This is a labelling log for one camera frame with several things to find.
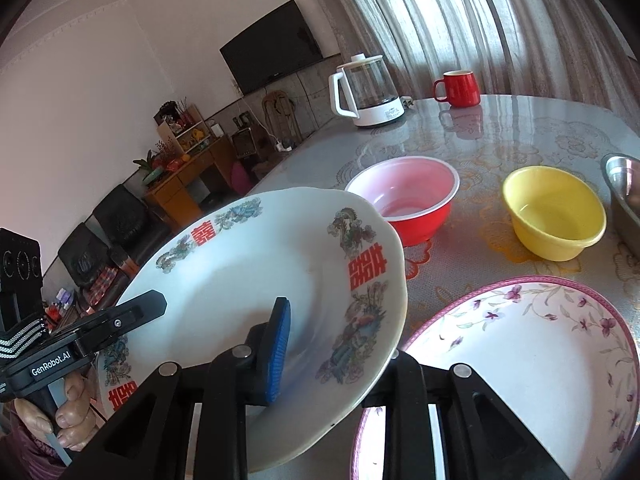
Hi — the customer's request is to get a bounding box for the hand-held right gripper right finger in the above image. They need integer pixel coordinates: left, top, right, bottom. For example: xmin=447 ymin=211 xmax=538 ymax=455
xmin=385 ymin=351 xmax=571 ymax=480

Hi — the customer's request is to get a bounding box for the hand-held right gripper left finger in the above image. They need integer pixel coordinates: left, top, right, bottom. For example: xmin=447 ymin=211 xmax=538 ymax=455
xmin=82 ymin=296 xmax=292 ymax=480

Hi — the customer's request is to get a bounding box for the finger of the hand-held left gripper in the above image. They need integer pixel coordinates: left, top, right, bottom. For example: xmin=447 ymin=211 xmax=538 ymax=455
xmin=75 ymin=290 xmax=168 ymax=356

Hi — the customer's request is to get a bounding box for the white plate with red characters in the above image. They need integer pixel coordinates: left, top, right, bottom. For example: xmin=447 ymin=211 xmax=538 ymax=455
xmin=97 ymin=186 xmax=408 ymax=473

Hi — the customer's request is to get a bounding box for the yellow plastic bowl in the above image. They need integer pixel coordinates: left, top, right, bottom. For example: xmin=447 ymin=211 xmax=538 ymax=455
xmin=502 ymin=166 xmax=607 ymax=262

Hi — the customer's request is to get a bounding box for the stainless steel bowl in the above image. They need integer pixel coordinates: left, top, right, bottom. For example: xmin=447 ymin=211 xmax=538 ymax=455
xmin=600 ymin=153 xmax=640 ymax=257

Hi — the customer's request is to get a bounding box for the person's left forearm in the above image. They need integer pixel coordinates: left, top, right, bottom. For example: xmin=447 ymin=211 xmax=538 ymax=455
xmin=0 ymin=407 xmax=68 ymax=480

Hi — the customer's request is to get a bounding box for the person's left hand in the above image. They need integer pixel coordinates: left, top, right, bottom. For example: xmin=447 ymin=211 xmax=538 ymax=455
xmin=12 ymin=372 xmax=98 ymax=453

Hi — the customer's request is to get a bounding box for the black leather armchair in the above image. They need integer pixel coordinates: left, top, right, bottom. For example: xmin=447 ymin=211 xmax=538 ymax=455
xmin=57 ymin=223 xmax=123 ymax=306
xmin=93 ymin=185 xmax=171 ymax=263

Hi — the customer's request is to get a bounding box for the purple-rimmed floral plate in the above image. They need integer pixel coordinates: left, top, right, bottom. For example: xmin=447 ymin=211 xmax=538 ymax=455
xmin=350 ymin=276 xmax=640 ymax=480

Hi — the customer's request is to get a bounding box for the wooden cabinet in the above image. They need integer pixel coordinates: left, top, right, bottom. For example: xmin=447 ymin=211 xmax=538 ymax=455
xmin=145 ymin=135 xmax=237 ymax=213

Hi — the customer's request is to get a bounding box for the red plastic bowl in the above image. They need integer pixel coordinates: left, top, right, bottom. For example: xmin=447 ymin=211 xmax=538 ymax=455
xmin=344 ymin=156 xmax=461 ymax=247

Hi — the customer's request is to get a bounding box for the small shrine box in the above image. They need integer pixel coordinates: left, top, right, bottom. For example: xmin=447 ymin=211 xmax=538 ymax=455
xmin=154 ymin=101 xmax=210 ymax=155

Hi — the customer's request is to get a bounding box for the small space heater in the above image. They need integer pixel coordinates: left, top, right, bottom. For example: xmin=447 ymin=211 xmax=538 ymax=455
xmin=231 ymin=127 xmax=259 ymax=159

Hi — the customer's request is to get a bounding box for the bamboo folding chair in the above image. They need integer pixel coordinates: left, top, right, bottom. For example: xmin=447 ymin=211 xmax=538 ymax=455
xmin=263 ymin=91 xmax=302 ymax=144

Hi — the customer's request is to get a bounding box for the floral lace table cover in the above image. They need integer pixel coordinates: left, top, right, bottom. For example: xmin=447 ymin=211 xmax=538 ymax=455
xmin=200 ymin=95 xmax=640 ymax=480

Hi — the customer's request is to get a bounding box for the white glass electric kettle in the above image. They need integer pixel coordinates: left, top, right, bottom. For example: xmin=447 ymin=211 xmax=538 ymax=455
xmin=328 ymin=54 xmax=407 ymax=128

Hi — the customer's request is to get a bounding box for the red mug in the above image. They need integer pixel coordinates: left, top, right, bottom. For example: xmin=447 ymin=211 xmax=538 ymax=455
xmin=432 ymin=70 xmax=481 ymax=107

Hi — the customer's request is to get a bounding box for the beige patterned curtain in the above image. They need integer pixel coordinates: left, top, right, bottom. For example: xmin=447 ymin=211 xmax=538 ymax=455
xmin=320 ymin=0 xmax=640 ymax=111

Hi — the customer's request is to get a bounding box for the black wall television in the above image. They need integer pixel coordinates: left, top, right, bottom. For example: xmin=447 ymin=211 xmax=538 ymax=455
xmin=220 ymin=0 xmax=323 ymax=96

